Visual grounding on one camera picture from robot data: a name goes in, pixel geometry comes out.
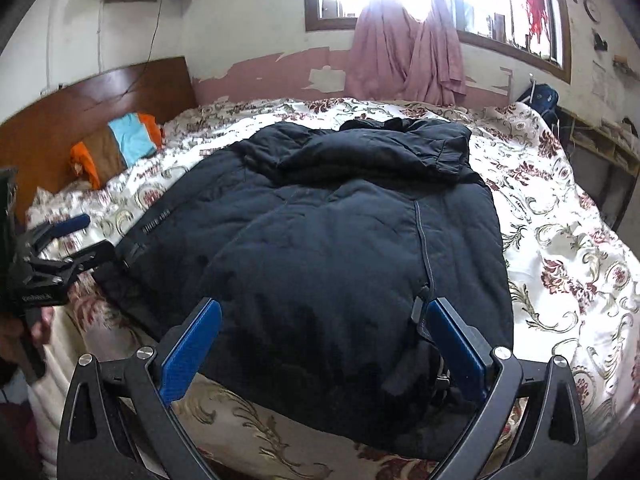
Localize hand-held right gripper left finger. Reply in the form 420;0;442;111
56;297;223;480

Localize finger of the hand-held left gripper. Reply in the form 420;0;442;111
20;214;92;256
32;240;115;286

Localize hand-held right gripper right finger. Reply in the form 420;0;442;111
425;297;588;480

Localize navy padded jacket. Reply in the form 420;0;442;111
95;116;516;461

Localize red hanging clothes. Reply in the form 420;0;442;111
517;0;549;36

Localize person's left hand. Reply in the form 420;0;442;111
29;306;57;347

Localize orange brown blue pillow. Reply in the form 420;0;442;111
69;112;163;190

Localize wooden headboard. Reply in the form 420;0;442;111
0;55;197;226

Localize floral bed blanket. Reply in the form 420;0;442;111
25;96;640;480

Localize wooden desk with shelves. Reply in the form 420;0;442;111
557;105;640;233

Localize blue backpack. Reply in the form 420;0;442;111
517;84;560;121

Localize pink curtain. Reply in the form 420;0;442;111
405;0;468;106
345;0;426;103

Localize brown framed window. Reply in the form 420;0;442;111
302;0;572;85

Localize black hanging cable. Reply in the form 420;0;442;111
147;0;164;67

